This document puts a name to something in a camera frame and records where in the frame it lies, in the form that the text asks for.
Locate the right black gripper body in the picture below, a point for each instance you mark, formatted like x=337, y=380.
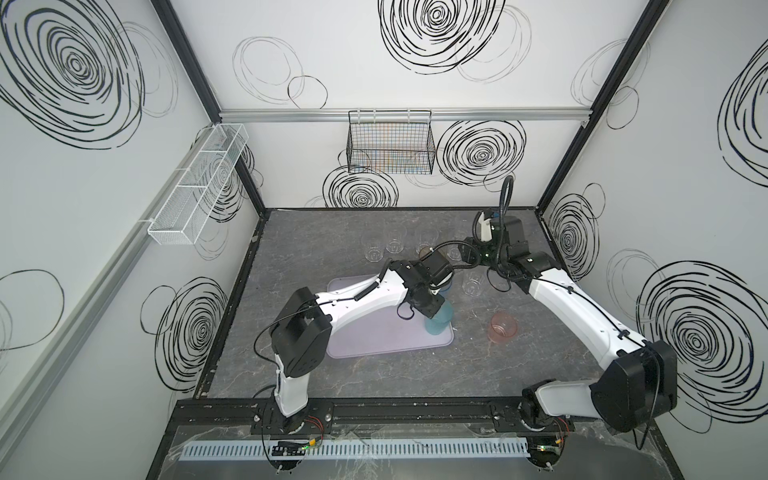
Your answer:
x=475, y=249

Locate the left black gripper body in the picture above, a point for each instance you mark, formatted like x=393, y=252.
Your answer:
x=429, y=303

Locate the teal plastic cup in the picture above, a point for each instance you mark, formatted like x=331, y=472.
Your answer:
x=441, y=319

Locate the clear glass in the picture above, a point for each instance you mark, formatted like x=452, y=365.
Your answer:
x=373, y=248
x=395, y=241
x=424, y=241
x=473, y=283

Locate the lilac plastic tray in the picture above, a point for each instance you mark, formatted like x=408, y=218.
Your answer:
x=378, y=323

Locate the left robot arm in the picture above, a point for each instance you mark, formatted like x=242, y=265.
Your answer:
x=301, y=332

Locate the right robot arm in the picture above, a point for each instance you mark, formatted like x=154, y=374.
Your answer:
x=638, y=380

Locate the pink plastic cup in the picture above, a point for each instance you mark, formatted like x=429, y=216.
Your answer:
x=502, y=328

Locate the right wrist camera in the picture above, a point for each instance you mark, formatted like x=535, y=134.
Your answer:
x=488, y=227

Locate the black wire basket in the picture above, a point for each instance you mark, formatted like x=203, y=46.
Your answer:
x=390, y=141

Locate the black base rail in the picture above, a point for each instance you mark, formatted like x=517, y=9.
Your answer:
x=501, y=414

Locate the white slotted cable duct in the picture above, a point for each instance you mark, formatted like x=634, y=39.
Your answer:
x=348, y=449

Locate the white wire shelf basket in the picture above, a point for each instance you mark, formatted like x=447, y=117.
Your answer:
x=192, y=200

